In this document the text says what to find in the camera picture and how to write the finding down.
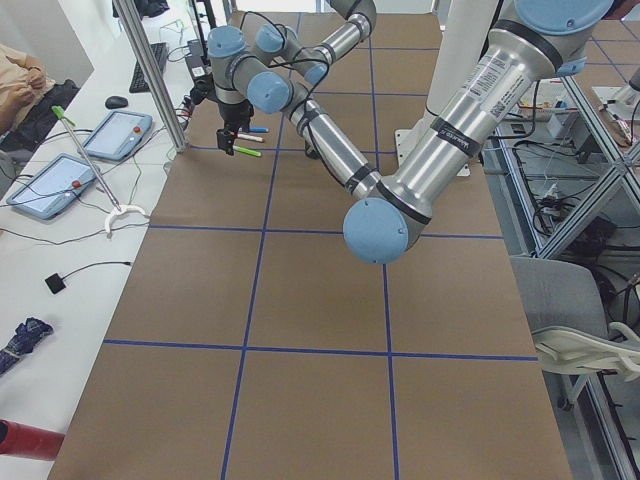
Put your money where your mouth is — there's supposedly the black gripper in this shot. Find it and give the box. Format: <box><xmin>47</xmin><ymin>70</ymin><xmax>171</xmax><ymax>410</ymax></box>
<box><xmin>216</xmin><ymin>102</ymin><xmax>253</xmax><ymax>156</ymax></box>

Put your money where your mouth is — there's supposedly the red capped white pen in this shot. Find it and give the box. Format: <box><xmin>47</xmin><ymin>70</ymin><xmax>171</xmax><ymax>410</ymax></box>
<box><xmin>236</xmin><ymin>132</ymin><xmax>265</xmax><ymax>143</ymax></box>

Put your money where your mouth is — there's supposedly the green highlighter pen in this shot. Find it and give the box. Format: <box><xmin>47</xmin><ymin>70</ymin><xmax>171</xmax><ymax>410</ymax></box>
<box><xmin>233</xmin><ymin>145</ymin><xmax>262</xmax><ymax>158</ymax></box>

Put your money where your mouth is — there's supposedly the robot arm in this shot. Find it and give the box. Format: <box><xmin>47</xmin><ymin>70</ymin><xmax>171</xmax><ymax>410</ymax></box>
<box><xmin>252</xmin><ymin>0</ymin><xmax>377</xmax><ymax>86</ymax></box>
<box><xmin>207</xmin><ymin>1</ymin><xmax>611</xmax><ymax>264</ymax></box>

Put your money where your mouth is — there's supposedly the black mesh pen cup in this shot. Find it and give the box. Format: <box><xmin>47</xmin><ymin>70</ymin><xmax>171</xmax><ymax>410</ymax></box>
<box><xmin>305</xmin><ymin>142</ymin><xmax>320</xmax><ymax>160</ymax></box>

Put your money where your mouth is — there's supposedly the black keyboard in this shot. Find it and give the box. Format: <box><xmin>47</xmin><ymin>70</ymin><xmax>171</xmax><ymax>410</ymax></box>
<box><xmin>128</xmin><ymin>42</ymin><xmax>170</xmax><ymax>94</ymax></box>

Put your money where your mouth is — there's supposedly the far teach pendant tablet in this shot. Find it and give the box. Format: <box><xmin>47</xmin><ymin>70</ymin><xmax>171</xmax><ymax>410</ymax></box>
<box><xmin>83</xmin><ymin>110</ymin><xmax>153</xmax><ymax>162</ymax></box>

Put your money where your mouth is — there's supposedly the teach pendant tablet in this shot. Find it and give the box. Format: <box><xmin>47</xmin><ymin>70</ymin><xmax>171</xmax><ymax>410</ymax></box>
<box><xmin>83</xmin><ymin>110</ymin><xmax>153</xmax><ymax>162</ymax></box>
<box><xmin>6</xmin><ymin>154</ymin><xmax>96</xmax><ymax>220</ymax></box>

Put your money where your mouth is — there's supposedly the black computer mouse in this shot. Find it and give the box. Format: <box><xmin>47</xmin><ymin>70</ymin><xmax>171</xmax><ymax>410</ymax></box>
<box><xmin>104</xmin><ymin>95</ymin><xmax>129</xmax><ymax>110</ymax></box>

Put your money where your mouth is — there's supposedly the white curved stand foot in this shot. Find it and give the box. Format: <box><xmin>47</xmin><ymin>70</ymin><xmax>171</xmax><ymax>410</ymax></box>
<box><xmin>104</xmin><ymin>204</ymin><xmax>148</xmax><ymax>238</ymax></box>

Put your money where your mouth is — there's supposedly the near teach pendant tablet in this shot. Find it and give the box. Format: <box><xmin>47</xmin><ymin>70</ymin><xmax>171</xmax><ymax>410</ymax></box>
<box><xmin>6</xmin><ymin>154</ymin><xmax>96</xmax><ymax>220</ymax></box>

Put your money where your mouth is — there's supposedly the metal rod with green clip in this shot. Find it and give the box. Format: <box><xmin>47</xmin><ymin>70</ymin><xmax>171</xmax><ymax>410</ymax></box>
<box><xmin>51</xmin><ymin>105</ymin><xmax>122</xmax><ymax>213</ymax></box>

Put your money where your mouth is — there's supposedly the seated person in beige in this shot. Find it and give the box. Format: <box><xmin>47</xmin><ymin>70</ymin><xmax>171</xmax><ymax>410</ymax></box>
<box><xmin>1</xmin><ymin>44</ymin><xmax>80</xmax><ymax>152</ymax></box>

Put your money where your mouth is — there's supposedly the small black square pad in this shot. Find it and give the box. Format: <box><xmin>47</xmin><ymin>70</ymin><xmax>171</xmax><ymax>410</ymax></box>
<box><xmin>44</xmin><ymin>273</ymin><xmax>66</xmax><ymax>294</ymax></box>

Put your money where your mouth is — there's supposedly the folded blue umbrella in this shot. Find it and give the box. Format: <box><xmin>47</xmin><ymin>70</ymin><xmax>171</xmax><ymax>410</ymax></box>
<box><xmin>1</xmin><ymin>317</ymin><xmax>54</xmax><ymax>375</ymax></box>

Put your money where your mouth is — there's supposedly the grey office chair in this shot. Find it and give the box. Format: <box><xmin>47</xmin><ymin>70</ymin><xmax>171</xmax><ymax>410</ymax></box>
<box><xmin>511</xmin><ymin>256</ymin><xmax>639</xmax><ymax>382</ymax></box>

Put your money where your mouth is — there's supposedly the red cylinder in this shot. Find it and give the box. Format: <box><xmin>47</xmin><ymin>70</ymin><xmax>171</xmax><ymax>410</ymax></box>
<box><xmin>1</xmin><ymin>419</ymin><xmax>65</xmax><ymax>461</ymax></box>

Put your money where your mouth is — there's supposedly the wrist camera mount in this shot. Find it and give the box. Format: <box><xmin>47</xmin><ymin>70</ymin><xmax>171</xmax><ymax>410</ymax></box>
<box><xmin>190</xmin><ymin>78</ymin><xmax>216</xmax><ymax>105</ymax></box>

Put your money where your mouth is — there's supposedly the aluminium frame column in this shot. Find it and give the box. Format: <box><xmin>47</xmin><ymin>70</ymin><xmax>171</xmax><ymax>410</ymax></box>
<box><xmin>113</xmin><ymin>0</ymin><xmax>187</xmax><ymax>153</ymax></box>

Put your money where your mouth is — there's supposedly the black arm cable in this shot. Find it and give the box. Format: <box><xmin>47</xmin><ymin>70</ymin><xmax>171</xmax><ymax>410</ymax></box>
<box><xmin>269</xmin><ymin>49</ymin><xmax>331</xmax><ymax>151</ymax></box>
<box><xmin>239</xmin><ymin>10</ymin><xmax>301</xmax><ymax>69</ymax></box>

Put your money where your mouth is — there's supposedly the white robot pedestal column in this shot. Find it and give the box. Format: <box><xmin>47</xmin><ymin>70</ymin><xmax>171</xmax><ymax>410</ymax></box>
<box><xmin>409</xmin><ymin>0</ymin><xmax>506</xmax><ymax>151</ymax></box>

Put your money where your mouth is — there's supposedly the aluminium frame rack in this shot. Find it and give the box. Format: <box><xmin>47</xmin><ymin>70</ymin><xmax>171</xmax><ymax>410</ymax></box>
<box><xmin>482</xmin><ymin>65</ymin><xmax>639</xmax><ymax>479</ymax></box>

